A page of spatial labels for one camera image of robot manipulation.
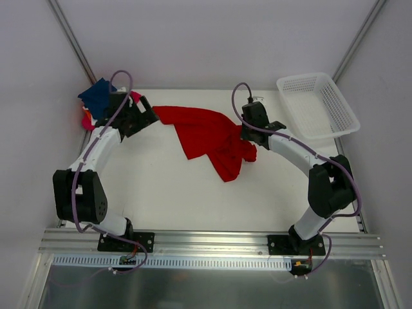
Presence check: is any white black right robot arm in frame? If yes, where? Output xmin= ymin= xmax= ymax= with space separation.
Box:
xmin=241 ymin=99 xmax=359 ymax=256

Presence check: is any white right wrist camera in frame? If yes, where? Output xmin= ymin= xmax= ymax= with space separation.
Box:
xmin=253 ymin=97 xmax=265 ymax=104

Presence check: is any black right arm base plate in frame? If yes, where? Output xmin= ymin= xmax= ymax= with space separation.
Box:
xmin=267 ymin=234 xmax=326 ymax=256

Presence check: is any folded white t shirt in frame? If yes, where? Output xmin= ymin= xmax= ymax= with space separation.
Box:
xmin=82 ymin=106 xmax=97 ymax=127

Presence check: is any folded orange t shirt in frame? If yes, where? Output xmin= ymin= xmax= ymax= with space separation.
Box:
xmin=83 ymin=108 xmax=92 ymax=120

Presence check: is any left aluminium corner post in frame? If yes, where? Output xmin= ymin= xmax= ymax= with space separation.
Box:
xmin=46 ymin=0 xmax=97 ymax=84

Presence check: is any aluminium corner post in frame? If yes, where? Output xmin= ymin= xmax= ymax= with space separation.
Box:
xmin=332 ymin=0 xmax=388 ymax=84
xmin=46 ymin=0 xmax=97 ymax=84

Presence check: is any red t shirt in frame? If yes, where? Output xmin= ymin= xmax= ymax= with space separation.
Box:
xmin=153 ymin=106 xmax=258 ymax=182

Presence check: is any right aluminium corner post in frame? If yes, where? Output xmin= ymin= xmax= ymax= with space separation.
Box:
xmin=332 ymin=0 xmax=388 ymax=84

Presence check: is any aluminium extrusion mounting rail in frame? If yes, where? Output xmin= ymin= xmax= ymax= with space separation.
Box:
xmin=38 ymin=228 xmax=387 ymax=260

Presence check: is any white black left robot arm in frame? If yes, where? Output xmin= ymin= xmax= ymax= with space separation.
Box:
xmin=53 ymin=91 xmax=159 ymax=251

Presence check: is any white slotted cable duct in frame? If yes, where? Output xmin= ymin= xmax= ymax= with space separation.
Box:
xmin=52 ymin=254 xmax=292 ymax=272

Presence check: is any white perforated plastic basket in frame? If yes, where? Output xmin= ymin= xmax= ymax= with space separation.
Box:
xmin=276 ymin=73 xmax=361 ymax=142

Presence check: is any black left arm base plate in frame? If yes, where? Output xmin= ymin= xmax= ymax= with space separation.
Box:
xmin=97 ymin=232 xmax=155 ymax=253

